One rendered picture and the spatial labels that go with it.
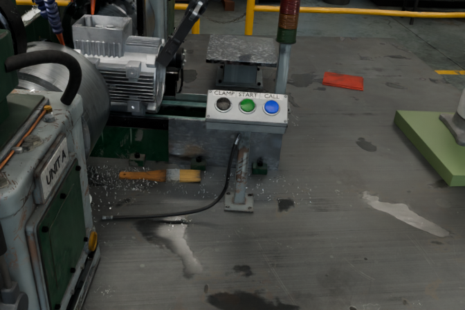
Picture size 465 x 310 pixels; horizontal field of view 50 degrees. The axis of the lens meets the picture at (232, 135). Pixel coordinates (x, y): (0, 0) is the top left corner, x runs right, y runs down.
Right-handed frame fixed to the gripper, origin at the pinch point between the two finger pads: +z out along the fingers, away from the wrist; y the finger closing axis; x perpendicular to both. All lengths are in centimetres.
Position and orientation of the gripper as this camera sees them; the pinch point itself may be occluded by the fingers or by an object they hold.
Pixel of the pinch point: (168, 51)
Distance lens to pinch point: 119.2
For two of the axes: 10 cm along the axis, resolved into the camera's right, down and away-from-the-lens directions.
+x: 8.3, 4.9, 2.5
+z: -5.5, 7.2, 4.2
